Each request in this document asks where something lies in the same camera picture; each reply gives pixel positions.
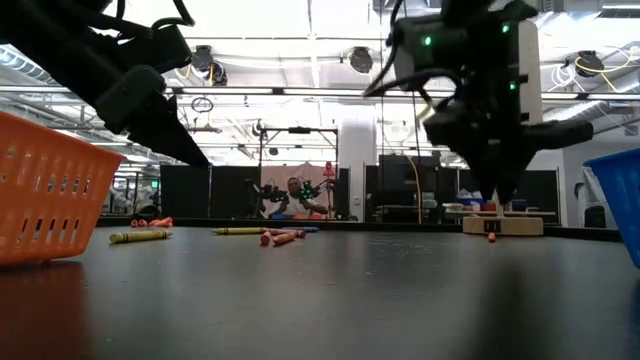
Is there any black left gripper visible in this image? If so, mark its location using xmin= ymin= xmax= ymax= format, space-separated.
xmin=93 ymin=23 xmax=211 ymax=169

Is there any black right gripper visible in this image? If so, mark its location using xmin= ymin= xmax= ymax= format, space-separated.
xmin=392 ymin=13 xmax=596 ymax=203

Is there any wooden background shelf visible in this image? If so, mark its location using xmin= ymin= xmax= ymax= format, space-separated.
xmin=443 ymin=208 xmax=557 ymax=218

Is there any long ceiling light strip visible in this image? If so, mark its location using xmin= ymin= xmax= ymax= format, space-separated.
xmin=0 ymin=83 xmax=640 ymax=102

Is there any black tall cabinet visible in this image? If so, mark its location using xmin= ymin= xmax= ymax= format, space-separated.
xmin=364 ymin=153 xmax=454 ymax=224

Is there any white hanging cloth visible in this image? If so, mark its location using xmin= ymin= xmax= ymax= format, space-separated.
xmin=573 ymin=164 xmax=609 ymax=230

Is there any yellow crayon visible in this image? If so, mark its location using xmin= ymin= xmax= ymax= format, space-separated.
xmin=108 ymin=228 xmax=174 ymax=245
xmin=210 ymin=226 xmax=267 ymax=236

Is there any beige backdrop curtain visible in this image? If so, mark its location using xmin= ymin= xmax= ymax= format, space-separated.
xmin=259 ymin=162 xmax=332 ymax=220

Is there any blue plastic bin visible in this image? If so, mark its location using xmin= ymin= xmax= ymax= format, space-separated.
xmin=583 ymin=147 xmax=640 ymax=269

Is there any orange plastic bin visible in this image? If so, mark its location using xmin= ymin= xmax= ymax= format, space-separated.
xmin=0 ymin=110 xmax=126 ymax=266

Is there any person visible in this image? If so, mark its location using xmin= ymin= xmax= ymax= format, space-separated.
xmin=269 ymin=176 xmax=330 ymax=220

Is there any black hanging cable loop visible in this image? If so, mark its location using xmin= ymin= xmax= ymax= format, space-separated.
xmin=190 ymin=95 xmax=216 ymax=115

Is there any yellow hanging cable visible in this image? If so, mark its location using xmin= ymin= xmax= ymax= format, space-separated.
xmin=403 ymin=153 xmax=425 ymax=225

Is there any black ceiling cable reel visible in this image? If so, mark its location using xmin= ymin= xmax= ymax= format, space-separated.
xmin=347 ymin=45 xmax=375 ymax=76
xmin=573 ymin=48 xmax=607 ymax=79
xmin=189 ymin=43 xmax=230 ymax=87

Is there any black background gantry frame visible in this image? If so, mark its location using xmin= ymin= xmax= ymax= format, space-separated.
xmin=256 ymin=124 xmax=342 ymax=221

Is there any silver ventilation duct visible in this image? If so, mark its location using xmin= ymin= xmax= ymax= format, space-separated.
xmin=0 ymin=43 xmax=99 ymax=90

